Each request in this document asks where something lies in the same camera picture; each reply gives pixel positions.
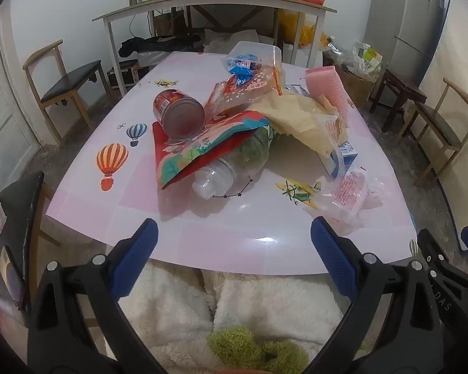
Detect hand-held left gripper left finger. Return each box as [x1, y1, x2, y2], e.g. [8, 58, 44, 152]
[27, 218, 169, 374]

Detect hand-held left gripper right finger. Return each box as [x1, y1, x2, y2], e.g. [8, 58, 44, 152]
[310, 217, 444, 374]

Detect clear bottle with green label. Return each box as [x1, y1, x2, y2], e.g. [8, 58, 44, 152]
[192, 127, 274, 200]

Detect blue plastic bag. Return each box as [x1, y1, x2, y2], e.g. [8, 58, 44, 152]
[225, 52, 264, 86]

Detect clear plastic container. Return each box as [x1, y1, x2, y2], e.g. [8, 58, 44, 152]
[223, 41, 283, 76]

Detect clear wrapper with red print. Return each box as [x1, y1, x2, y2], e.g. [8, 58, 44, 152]
[304, 165, 385, 234]
[323, 115, 352, 152]

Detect blue white carton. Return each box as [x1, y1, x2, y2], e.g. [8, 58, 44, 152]
[316, 140, 358, 179]

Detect black padded wooden chair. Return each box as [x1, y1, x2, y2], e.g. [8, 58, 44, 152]
[0, 170, 61, 316]

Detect wooden chair with black seat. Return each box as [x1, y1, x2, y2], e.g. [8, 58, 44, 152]
[22, 40, 110, 145]
[398, 78, 468, 188]

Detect red patterned snack bag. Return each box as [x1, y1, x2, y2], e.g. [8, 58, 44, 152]
[152, 111, 274, 191]

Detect beige paper bag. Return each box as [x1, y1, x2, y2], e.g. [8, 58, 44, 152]
[253, 94, 348, 156]

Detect red tin can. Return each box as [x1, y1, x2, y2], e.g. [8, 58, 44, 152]
[153, 89, 206, 141]

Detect small blue white packet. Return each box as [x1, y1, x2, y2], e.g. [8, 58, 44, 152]
[286, 84, 313, 98]

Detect cardboard box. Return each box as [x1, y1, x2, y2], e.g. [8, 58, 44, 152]
[337, 68, 377, 104]
[154, 10, 180, 36]

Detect pink ribbed packet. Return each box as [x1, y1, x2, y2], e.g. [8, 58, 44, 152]
[305, 67, 353, 123]

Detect dark wooden stool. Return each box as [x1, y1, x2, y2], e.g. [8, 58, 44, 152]
[370, 69, 427, 133]

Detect white door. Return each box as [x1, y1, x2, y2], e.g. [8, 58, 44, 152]
[0, 8, 43, 219]

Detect clear snack bag red label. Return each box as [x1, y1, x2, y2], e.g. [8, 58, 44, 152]
[203, 64, 287, 125]

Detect white box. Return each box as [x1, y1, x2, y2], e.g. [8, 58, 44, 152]
[137, 50, 172, 67]

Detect clear plastic bags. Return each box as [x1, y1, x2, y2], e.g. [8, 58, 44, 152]
[323, 41, 365, 79]

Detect green white carton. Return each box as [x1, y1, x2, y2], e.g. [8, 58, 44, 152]
[362, 45, 383, 71]

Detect black cloth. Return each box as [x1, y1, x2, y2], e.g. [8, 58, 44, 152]
[118, 35, 201, 57]

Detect yellow plastic bag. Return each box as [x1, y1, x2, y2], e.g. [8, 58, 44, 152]
[279, 10, 303, 44]
[298, 25, 328, 47]

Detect grey refrigerator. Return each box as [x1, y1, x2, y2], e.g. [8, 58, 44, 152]
[364, 0, 445, 86]

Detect white plastic sheet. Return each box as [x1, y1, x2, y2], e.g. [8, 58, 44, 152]
[203, 27, 275, 53]

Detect wooden side table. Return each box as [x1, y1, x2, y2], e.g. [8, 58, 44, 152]
[92, 0, 337, 98]

